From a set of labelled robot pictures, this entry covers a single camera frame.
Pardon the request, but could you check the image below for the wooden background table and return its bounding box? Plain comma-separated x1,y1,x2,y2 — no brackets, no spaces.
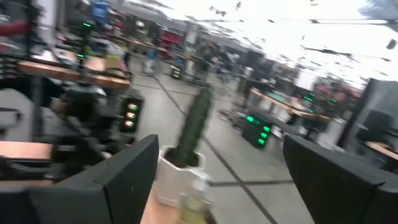
365,141,398,161
248,88,332,123
17,58,131,91

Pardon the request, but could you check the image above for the black box with green lights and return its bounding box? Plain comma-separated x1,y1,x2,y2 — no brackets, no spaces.
241,111,274,149

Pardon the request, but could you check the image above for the green cactus in white pot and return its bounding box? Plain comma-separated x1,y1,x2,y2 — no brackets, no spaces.
155,86,215,208

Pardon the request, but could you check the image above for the black box with amber lights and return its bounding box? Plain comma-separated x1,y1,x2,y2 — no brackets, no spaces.
119,93,144,134

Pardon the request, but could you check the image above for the clear yellow soap pump bottle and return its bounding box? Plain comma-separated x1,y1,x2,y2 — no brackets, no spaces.
177,174,216,224

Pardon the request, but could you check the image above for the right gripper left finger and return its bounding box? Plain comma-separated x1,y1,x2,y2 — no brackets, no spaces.
0,134,160,224

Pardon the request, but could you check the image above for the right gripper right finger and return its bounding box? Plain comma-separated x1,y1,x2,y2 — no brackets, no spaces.
282,134,398,224

